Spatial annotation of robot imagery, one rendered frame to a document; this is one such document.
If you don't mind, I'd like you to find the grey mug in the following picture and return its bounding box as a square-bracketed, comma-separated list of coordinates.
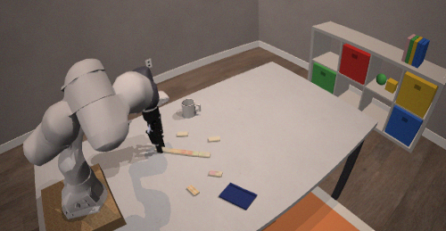
[181, 98, 201, 118]

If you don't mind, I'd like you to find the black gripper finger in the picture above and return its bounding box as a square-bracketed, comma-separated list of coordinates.
[156, 116, 165, 147]
[145, 122, 163, 153]

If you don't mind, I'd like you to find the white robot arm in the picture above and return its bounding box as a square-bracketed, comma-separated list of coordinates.
[23, 59, 169, 219]

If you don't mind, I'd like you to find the dark blue notebook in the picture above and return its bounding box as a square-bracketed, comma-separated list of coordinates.
[219, 183, 257, 210]

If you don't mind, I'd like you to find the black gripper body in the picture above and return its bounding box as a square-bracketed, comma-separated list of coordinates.
[142, 107, 160, 129]

